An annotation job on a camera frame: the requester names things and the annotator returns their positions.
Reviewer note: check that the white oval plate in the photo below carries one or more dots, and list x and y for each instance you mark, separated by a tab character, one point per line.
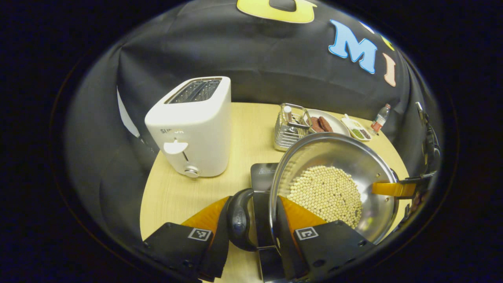
338	125

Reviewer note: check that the white toaster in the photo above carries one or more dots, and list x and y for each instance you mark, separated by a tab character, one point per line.
196	129

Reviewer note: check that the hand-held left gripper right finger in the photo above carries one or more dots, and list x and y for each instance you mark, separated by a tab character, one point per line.
287	251

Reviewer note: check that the red raw meat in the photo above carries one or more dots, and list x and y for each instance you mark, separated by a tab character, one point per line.
322	124

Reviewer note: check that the pile of soybeans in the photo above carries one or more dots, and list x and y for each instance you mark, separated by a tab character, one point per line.
326	196

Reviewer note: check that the black induction cooktop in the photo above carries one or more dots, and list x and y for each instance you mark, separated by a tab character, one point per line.
262	177

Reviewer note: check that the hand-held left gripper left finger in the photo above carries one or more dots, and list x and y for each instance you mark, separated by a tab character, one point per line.
220	251

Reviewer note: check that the clear plastic water bottle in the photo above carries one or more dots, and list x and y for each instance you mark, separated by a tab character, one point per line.
379	122

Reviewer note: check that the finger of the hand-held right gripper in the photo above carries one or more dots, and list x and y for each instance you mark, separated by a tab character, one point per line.
393	189

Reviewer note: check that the white divided bean dish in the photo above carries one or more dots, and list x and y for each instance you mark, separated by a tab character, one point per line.
357	131

